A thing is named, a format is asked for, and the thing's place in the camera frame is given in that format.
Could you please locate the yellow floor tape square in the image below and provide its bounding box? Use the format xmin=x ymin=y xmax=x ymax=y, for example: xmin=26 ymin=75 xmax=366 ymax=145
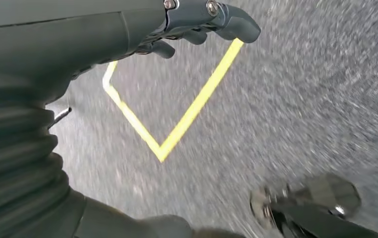
xmin=102 ymin=38 xmax=245 ymax=163

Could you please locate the black robot foot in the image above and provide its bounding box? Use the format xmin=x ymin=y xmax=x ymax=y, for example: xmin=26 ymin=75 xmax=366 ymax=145
xmin=249 ymin=173 xmax=378 ymax=238

